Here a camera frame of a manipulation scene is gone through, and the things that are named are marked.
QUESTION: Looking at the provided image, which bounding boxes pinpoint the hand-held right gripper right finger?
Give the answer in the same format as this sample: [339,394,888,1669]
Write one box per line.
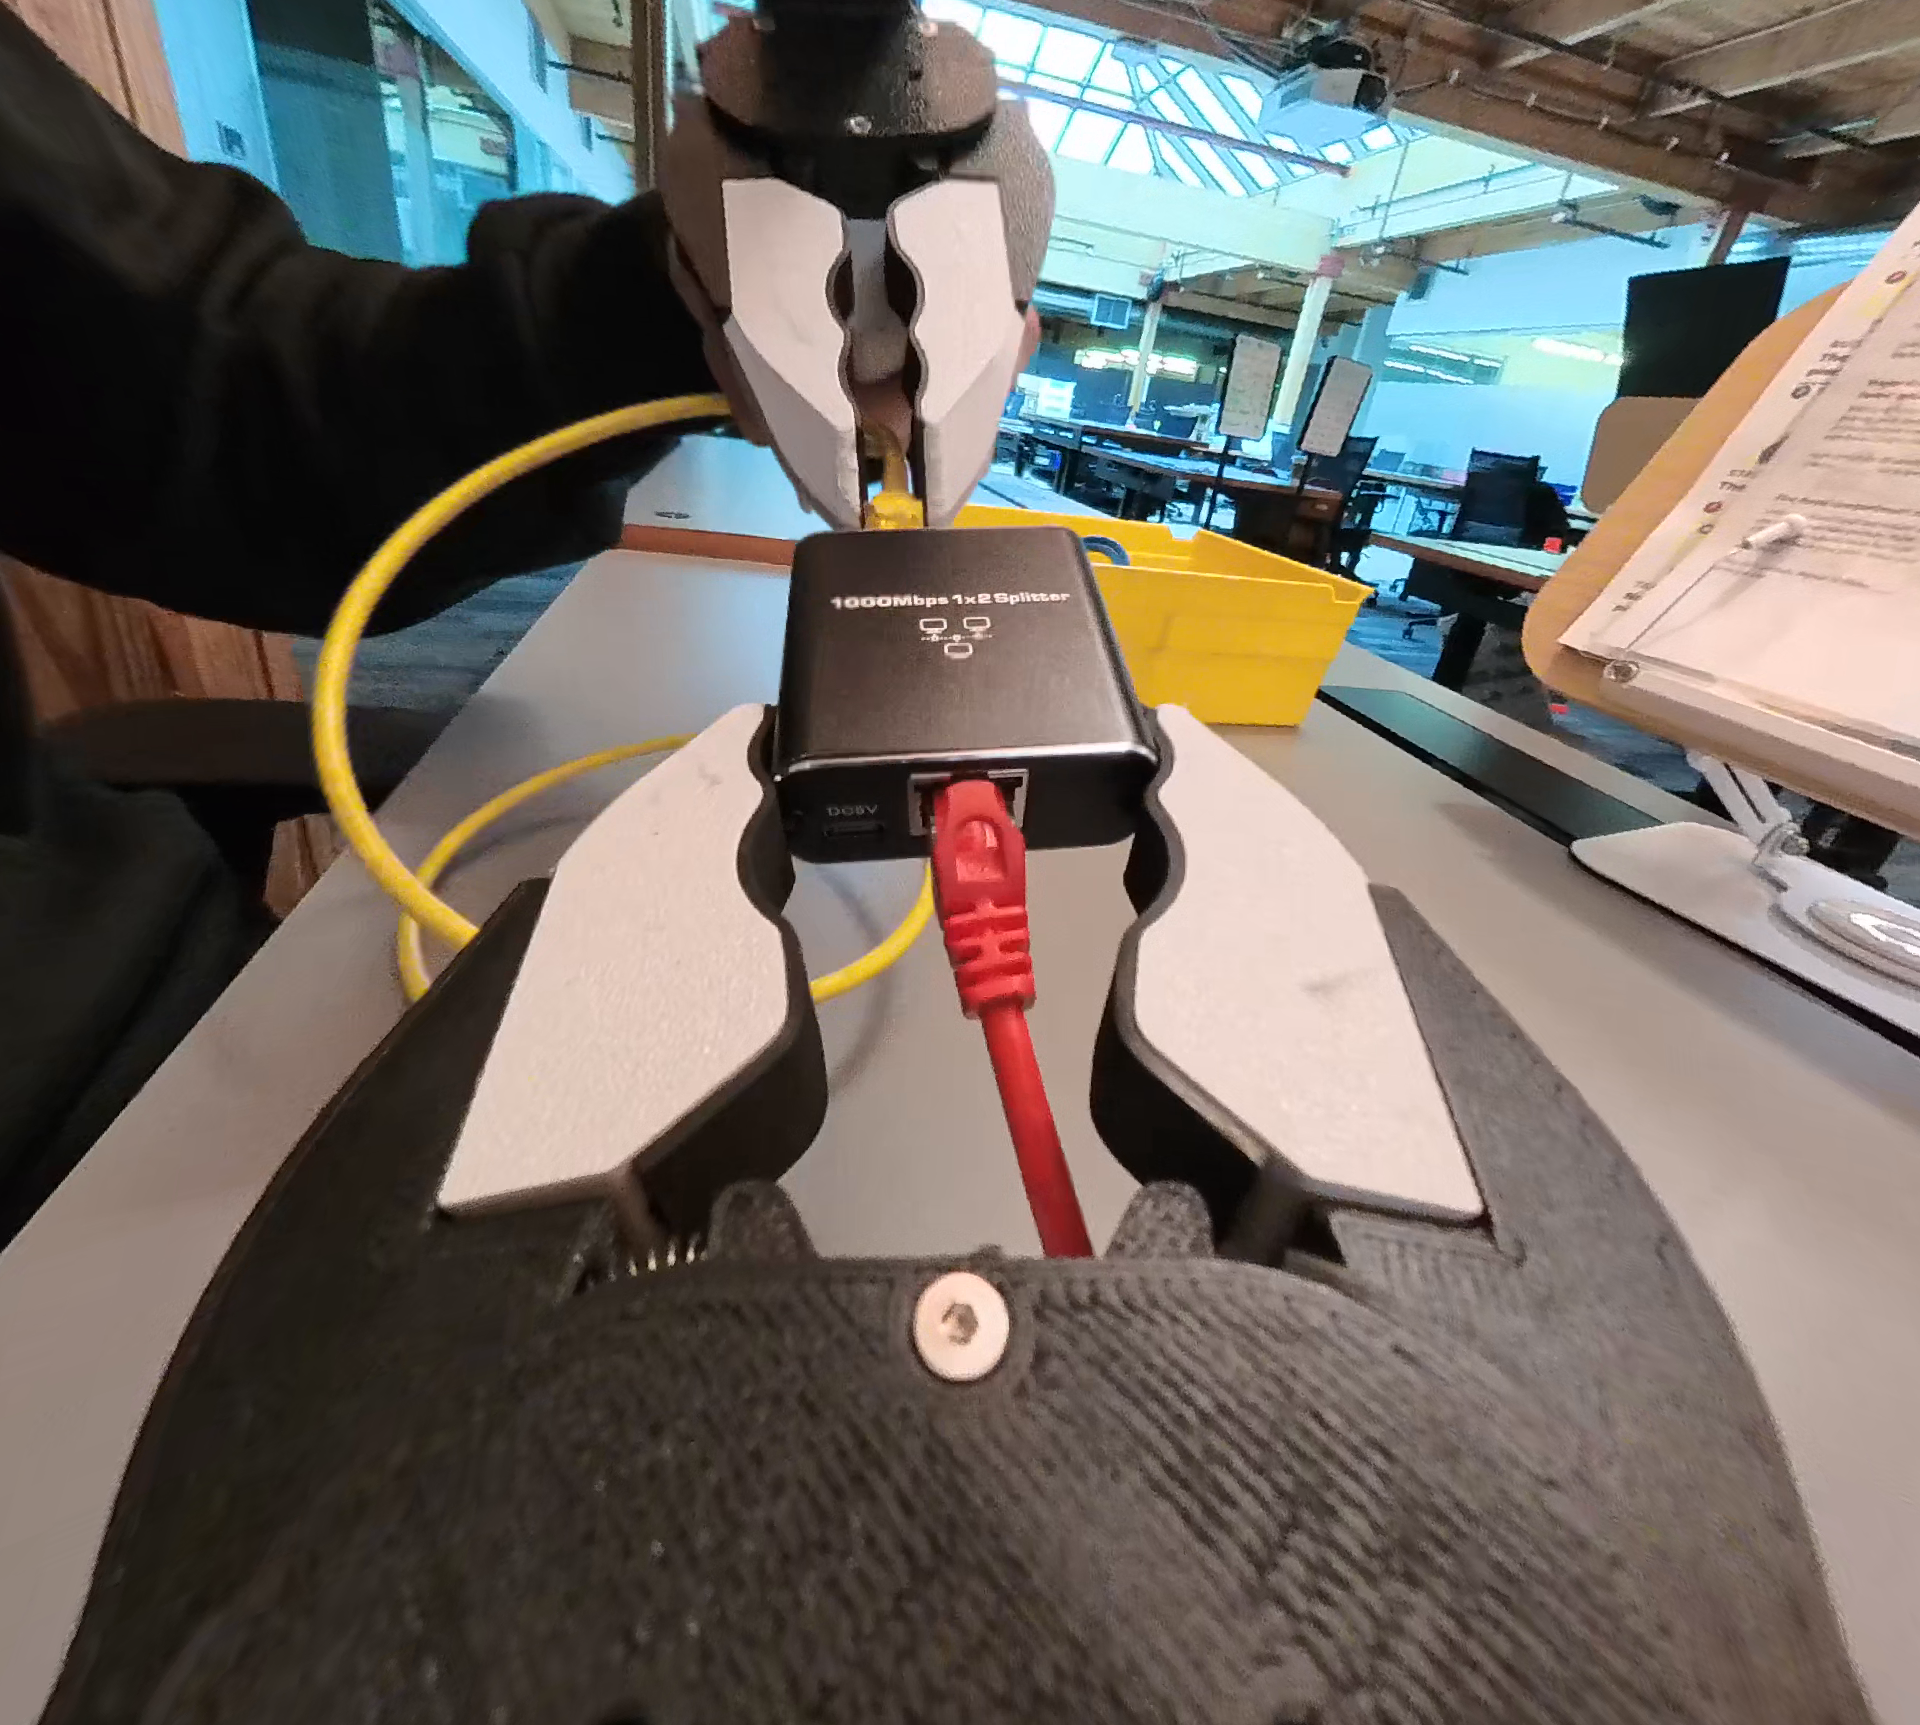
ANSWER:
[1089,703,1490,1254]

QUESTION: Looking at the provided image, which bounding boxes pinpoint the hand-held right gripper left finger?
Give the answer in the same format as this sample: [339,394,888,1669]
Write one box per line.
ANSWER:
[434,701,830,1224]

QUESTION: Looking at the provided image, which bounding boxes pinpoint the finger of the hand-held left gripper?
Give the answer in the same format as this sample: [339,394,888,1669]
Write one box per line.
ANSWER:
[720,175,874,532]
[885,179,1040,526]

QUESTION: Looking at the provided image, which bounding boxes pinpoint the yellow ethernet cable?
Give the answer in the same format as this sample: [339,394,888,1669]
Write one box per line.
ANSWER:
[313,392,940,1007]

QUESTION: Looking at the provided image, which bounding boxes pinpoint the red ethernet cable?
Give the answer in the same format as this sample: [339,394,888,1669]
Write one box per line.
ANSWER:
[926,773,1098,1262]

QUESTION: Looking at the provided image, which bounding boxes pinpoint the black network splitter box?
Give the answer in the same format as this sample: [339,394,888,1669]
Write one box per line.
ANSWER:
[771,528,1164,865]

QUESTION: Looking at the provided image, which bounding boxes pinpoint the person's left forearm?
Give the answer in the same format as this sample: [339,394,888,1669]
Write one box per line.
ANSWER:
[0,0,738,638]

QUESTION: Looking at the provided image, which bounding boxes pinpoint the person's left hand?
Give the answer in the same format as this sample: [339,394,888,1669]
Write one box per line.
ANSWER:
[665,233,735,394]

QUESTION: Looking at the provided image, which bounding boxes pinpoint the white table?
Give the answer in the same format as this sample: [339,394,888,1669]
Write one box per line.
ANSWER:
[618,434,1120,565]

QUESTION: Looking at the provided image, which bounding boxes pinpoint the rolling whiteboard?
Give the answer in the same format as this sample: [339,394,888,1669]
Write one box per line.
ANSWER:
[1296,356,1376,460]
[1218,332,1283,446]

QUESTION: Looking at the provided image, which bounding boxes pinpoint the yellow plastic bin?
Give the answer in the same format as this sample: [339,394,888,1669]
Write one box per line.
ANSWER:
[953,502,1374,727]

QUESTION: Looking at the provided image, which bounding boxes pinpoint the white ceiling projector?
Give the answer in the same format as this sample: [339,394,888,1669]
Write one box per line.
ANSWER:
[1257,30,1392,145]

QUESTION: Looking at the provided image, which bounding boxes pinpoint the wooden background table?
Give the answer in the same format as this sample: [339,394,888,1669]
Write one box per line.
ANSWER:
[1373,532,1572,686]

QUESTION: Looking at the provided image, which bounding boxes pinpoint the black office chair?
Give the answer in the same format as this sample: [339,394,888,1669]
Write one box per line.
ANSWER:
[1458,450,1572,551]

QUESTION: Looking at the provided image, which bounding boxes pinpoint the printed paper sheets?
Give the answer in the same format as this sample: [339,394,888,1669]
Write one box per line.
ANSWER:
[1561,201,1920,767]

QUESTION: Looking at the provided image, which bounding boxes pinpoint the black screen panel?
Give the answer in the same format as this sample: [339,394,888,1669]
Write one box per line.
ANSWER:
[1622,253,1794,400]

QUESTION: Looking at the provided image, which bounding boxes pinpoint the black desk cable tray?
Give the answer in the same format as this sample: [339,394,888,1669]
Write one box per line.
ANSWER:
[1320,682,1920,1053]

